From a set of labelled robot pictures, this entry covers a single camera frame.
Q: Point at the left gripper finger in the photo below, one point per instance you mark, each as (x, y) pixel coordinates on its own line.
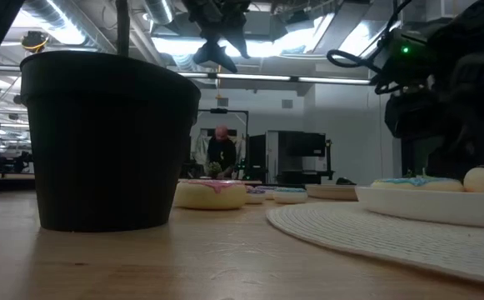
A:
(214, 56)
(239, 41)

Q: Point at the large blue frosted donut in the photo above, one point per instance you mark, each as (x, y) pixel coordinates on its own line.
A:
(416, 184)

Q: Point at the large pink frosted donut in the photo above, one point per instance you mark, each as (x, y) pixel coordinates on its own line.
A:
(210, 196)

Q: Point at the small teal donut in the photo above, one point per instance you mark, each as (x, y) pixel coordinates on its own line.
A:
(290, 196)

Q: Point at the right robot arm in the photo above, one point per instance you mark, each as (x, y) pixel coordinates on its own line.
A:
(475, 37)

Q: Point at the ceiling light bar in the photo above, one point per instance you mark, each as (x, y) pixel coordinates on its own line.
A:
(252, 77)

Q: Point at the person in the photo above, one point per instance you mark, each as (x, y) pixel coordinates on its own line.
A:
(221, 152)

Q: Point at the white round plate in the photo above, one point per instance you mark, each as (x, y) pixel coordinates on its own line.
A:
(425, 208)

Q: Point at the black cabinet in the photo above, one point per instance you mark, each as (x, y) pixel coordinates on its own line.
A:
(257, 158)

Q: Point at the black plant pot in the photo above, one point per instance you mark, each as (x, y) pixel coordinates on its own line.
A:
(108, 146)

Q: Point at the white woven round placemat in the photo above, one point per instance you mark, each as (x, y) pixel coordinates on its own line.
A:
(370, 237)

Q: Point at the wooden desk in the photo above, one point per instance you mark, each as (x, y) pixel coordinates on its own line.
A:
(4, 176)

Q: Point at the grey wall vent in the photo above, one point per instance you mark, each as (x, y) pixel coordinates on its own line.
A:
(223, 102)
(287, 104)

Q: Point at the silver air duct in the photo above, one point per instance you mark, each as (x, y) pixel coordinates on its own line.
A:
(58, 16)

